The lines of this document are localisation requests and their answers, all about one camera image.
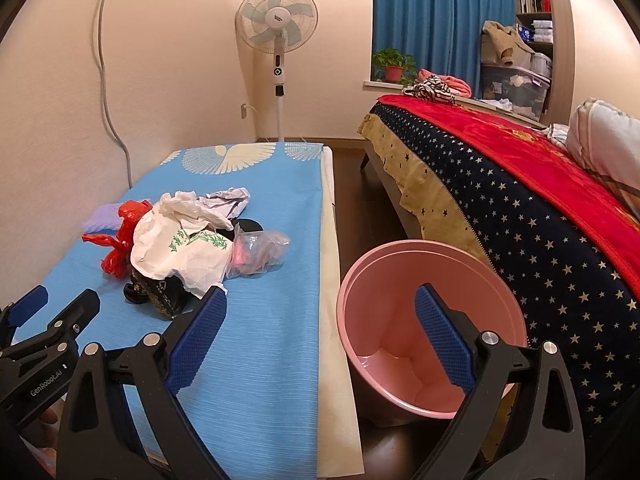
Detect purple foam net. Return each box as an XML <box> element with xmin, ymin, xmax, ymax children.
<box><xmin>82</xmin><ymin>202</ymin><xmax>123</xmax><ymax>233</ymax></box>

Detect white standing fan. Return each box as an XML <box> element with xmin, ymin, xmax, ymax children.
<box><xmin>235</xmin><ymin>0</ymin><xmax>319</xmax><ymax>143</ymax></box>

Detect clear plastic bag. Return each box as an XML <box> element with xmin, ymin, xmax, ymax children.
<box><xmin>225</xmin><ymin>227</ymin><xmax>292</xmax><ymax>278</ymax></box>

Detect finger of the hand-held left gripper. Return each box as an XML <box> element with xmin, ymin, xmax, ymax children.
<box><xmin>0</xmin><ymin>285</ymin><xmax>49</xmax><ymax>341</ymax></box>
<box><xmin>0</xmin><ymin>291</ymin><xmax>102</xmax><ymax>361</ymax></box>

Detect wall bookshelf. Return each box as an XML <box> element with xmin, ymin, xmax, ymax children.
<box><xmin>514</xmin><ymin>0</ymin><xmax>573</xmax><ymax>126</ymax></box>

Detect clear plastic storage box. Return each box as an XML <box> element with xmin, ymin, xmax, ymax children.
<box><xmin>480</xmin><ymin>62</ymin><xmax>551</xmax><ymax>121</ymax></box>

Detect pink cloth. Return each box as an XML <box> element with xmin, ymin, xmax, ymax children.
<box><xmin>417</xmin><ymin>67</ymin><xmax>473</xmax><ymax>98</ymax></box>

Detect white grey cloth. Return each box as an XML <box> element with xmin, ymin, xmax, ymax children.
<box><xmin>547</xmin><ymin>122</ymin><xmax>572</xmax><ymax>149</ymax></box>

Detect small clear plastic container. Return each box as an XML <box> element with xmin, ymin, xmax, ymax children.
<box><xmin>530</xmin><ymin>52</ymin><xmax>553</xmax><ymax>79</ymax></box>

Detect white bag with green print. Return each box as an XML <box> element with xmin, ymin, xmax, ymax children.
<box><xmin>130</xmin><ymin>195</ymin><xmax>236</xmax><ymax>298</ymax></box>

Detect black patterned packet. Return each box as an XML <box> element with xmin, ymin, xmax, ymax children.
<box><xmin>124</xmin><ymin>260</ymin><xmax>201</xmax><ymax>321</ymax></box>

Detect red blanket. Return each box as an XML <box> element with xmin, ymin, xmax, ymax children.
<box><xmin>376</xmin><ymin>92</ymin><xmax>640</xmax><ymax>301</ymax></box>

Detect red plastic bag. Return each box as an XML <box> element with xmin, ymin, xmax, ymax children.
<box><xmin>81</xmin><ymin>199</ymin><xmax>153</xmax><ymax>278</ymax></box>

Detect navy star-print quilt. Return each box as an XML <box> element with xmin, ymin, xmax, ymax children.
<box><xmin>357</xmin><ymin>95</ymin><xmax>640</xmax><ymax>463</ymax></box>

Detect blue tablecloth with white print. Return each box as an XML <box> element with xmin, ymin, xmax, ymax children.
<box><xmin>0</xmin><ymin>142</ymin><xmax>326</xmax><ymax>480</ymax></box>

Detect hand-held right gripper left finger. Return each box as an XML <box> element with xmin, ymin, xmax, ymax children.
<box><xmin>56</xmin><ymin>286</ymin><xmax>231</xmax><ymax>480</ymax></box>

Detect grey wall cable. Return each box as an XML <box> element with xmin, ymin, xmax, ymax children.
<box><xmin>96</xmin><ymin>0</ymin><xmax>135</xmax><ymax>186</ymax></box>

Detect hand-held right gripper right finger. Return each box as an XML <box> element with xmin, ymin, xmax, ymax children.
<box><xmin>414</xmin><ymin>284</ymin><xmax>586</xmax><ymax>480</ymax></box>

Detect black white striped cloth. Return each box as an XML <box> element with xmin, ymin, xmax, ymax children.
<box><xmin>402</xmin><ymin>74</ymin><xmax>458</xmax><ymax>106</ymax></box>

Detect beige coat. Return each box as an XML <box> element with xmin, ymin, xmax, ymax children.
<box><xmin>481</xmin><ymin>20</ymin><xmax>538</xmax><ymax>68</ymax></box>

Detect pink plastic bin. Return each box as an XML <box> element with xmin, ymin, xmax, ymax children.
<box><xmin>336</xmin><ymin>240</ymin><xmax>530</xmax><ymax>427</ymax></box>

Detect printed paper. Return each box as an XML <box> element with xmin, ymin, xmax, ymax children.
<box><xmin>197</xmin><ymin>186</ymin><xmax>251</xmax><ymax>221</ymax></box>

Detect light striped pillow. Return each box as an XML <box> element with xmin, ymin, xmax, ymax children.
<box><xmin>567</xmin><ymin>97</ymin><xmax>640</xmax><ymax>201</ymax></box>

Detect bed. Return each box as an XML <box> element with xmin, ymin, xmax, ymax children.
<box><xmin>357</xmin><ymin>92</ymin><xmax>640</xmax><ymax>466</ymax></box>

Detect blue curtain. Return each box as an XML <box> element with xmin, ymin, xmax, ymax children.
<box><xmin>372</xmin><ymin>0</ymin><xmax>517</xmax><ymax>83</ymax></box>

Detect person's left hand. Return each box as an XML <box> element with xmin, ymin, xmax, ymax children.
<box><xmin>30</xmin><ymin>405</ymin><xmax>65</xmax><ymax>453</ymax></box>

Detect potted green plant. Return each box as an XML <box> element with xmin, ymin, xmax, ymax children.
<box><xmin>371</xmin><ymin>48</ymin><xmax>418</xmax><ymax>86</ymax></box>

